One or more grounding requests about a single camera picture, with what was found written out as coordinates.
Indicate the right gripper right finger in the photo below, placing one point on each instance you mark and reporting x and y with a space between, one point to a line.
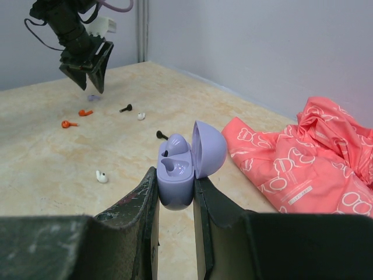
236 243

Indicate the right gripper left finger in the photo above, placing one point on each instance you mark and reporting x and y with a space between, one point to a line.
118 243

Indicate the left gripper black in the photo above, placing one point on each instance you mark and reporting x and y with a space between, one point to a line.
88 53

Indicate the purple earbud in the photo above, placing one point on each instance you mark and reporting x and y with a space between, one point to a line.
93 97
175 145

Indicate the white earbud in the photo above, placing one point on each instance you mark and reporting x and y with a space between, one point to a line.
101 177
141 116

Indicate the purple earbud charging case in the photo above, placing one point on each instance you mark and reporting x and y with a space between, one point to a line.
176 174

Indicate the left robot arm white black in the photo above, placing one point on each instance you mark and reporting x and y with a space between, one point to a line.
65 17

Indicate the orange earbud far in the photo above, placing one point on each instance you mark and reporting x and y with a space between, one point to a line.
84 113

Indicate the orange earbud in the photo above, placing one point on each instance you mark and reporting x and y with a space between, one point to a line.
84 113
67 124

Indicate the black earbud far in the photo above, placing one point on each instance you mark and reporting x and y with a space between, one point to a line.
127 108

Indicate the black earbud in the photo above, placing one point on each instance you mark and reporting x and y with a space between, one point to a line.
160 135
127 108

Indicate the orange earbud near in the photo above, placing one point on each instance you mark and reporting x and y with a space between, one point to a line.
67 124

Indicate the black earbud near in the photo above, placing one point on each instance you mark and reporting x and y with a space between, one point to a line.
160 135

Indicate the crumpled pink printed cloth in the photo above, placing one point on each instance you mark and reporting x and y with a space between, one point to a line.
321 164

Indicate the left aluminium frame post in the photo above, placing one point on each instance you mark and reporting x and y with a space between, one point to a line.
142 29

